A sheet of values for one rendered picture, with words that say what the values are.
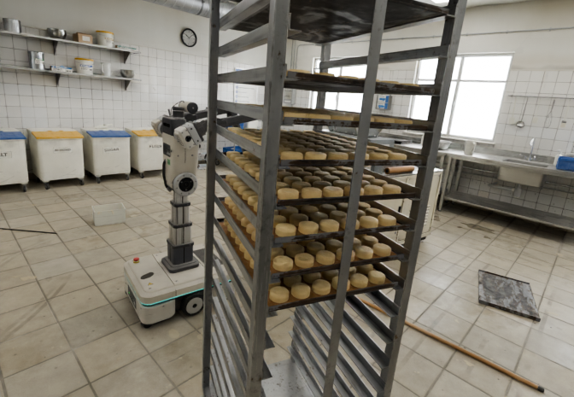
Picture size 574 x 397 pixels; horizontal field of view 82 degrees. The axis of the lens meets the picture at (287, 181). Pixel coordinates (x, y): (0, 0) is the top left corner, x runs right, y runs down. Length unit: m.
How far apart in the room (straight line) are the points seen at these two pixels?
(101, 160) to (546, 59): 6.38
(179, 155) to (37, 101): 4.02
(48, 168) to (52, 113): 0.97
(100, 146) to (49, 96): 1.01
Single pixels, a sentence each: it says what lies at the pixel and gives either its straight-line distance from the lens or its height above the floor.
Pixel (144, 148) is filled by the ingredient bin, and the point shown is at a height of 0.49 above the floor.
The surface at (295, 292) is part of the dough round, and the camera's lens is 0.90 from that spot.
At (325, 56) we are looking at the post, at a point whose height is 1.63.
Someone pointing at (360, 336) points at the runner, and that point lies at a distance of 1.27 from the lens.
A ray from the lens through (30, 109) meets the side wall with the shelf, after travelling 5.94.
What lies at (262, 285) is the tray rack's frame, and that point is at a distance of 0.79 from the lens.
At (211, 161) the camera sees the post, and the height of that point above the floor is 1.20.
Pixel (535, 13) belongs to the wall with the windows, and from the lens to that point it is 6.01.
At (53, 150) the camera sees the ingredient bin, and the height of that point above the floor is 0.53.
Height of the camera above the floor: 1.45
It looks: 14 degrees down
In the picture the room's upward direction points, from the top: 5 degrees clockwise
